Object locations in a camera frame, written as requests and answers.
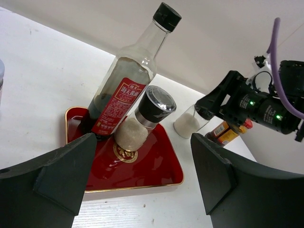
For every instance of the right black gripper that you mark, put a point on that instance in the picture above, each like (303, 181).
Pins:
(251, 98)

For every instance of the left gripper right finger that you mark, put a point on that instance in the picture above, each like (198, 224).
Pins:
(240, 193)

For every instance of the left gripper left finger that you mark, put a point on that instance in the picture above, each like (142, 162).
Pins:
(47, 191)

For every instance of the salt jar black knob lid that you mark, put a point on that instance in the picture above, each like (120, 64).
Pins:
(191, 121)

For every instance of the sauce bottle red cap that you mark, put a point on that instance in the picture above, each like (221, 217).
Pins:
(226, 132)

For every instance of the salt grinder jar grey lid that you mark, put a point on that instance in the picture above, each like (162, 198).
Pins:
(155, 105)

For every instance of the soy sauce bottle black cap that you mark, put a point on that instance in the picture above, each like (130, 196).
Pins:
(133, 68)

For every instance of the small jar white lid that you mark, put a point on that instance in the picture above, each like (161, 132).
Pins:
(2, 72)

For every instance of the red tray gold emblem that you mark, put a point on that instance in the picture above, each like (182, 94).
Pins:
(155, 164)

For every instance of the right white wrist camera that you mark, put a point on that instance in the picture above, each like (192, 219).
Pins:
(262, 65)

